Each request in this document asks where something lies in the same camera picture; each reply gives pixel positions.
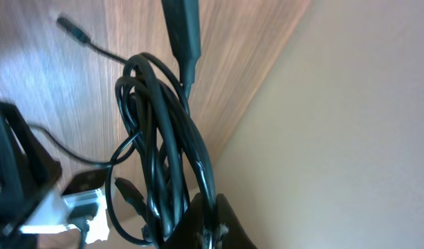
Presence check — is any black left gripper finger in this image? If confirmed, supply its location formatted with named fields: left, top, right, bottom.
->
left=163, top=193, right=256, bottom=249

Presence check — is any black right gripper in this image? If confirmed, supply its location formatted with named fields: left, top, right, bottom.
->
left=0, top=102, right=62, bottom=238

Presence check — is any black cable bundle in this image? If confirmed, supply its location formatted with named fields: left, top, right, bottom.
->
left=55, top=0, right=218, bottom=248

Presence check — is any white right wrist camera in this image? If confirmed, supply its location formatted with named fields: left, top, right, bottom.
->
left=20, top=169, right=109, bottom=243

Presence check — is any black right camera cable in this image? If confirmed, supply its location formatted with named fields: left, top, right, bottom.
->
left=28, top=122, right=136, bottom=249

